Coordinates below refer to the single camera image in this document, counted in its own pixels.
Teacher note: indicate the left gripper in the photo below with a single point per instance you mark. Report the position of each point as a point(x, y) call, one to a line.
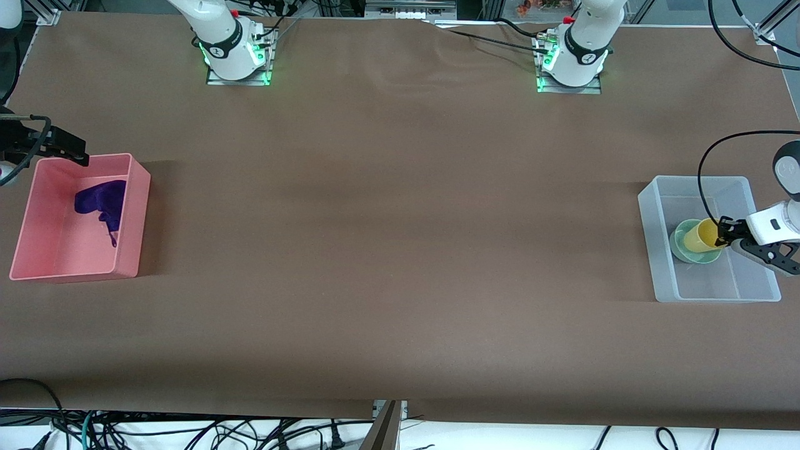
point(734, 228)

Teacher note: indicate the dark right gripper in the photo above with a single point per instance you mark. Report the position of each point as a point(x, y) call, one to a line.
point(14, 135)

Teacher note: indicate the yellow plastic cup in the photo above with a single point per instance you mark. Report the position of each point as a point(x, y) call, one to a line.
point(700, 236)

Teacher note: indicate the green ceramic bowl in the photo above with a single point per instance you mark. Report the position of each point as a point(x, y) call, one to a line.
point(678, 247)

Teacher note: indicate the purple cloth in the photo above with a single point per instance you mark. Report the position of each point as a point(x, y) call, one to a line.
point(103, 200)

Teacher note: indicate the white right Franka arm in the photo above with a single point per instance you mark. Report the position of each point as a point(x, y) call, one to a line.
point(225, 50)

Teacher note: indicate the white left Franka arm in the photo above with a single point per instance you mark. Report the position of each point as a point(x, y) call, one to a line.
point(584, 56)

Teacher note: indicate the translucent plastic bin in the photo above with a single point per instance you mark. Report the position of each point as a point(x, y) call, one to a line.
point(706, 287)

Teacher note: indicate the pink plastic bin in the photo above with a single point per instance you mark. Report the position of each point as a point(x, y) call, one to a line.
point(62, 250)

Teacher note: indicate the orange background items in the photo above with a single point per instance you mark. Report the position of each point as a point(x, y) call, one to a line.
point(537, 6)

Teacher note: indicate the grey background device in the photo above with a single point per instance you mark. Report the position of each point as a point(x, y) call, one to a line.
point(406, 9)

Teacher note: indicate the black power plug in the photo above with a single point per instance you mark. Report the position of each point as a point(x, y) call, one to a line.
point(337, 439)

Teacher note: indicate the brown table leg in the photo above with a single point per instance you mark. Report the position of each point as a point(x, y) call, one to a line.
point(384, 434)

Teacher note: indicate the aluminium frame profile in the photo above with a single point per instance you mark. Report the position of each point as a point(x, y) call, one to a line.
point(50, 15)
point(772, 25)

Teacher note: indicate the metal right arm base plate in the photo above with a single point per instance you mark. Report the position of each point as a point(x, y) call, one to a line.
point(250, 80)

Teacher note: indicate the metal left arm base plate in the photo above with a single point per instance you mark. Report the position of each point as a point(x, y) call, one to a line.
point(575, 90)

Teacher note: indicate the white table bracket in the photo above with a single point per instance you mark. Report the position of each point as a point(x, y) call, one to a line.
point(403, 409)

